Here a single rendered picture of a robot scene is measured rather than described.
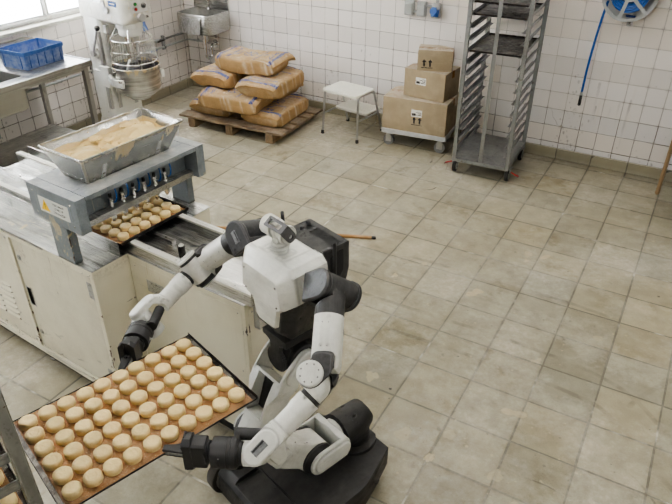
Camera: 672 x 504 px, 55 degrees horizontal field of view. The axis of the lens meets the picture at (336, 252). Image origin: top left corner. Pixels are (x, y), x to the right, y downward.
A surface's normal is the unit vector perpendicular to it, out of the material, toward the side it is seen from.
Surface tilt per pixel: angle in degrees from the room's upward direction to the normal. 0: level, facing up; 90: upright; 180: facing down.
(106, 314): 90
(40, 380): 0
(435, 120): 90
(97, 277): 90
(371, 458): 0
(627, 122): 90
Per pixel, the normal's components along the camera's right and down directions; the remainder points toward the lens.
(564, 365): 0.00, -0.84
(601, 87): -0.49, 0.47
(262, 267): -0.53, -0.33
